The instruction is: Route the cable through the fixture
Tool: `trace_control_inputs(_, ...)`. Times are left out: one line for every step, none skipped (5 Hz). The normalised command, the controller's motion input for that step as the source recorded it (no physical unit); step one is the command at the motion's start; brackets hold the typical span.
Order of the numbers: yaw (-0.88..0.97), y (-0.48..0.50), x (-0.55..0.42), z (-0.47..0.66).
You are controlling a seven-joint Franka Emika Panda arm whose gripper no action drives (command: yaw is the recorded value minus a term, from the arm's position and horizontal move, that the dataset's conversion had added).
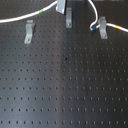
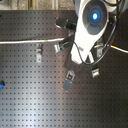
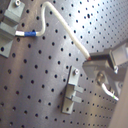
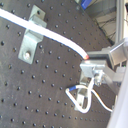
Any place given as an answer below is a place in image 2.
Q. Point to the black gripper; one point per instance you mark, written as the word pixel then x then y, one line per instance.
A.
pixel 71 28

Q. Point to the metal cable clip right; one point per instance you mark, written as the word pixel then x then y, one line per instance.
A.
pixel 95 72

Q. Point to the black perforated breadboard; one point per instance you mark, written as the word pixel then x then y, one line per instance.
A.
pixel 33 95

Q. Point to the metal cable clip left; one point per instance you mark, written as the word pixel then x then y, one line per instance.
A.
pixel 39 53

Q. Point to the metal cable clip lower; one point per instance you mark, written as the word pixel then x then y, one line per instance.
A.
pixel 68 81

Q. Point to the metal cable clip centre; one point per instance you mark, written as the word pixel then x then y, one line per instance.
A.
pixel 57 48

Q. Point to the metal cable clip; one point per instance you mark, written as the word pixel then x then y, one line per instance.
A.
pixel 68 81
pixel 57 48
pixel 95 72
pixel 39 53

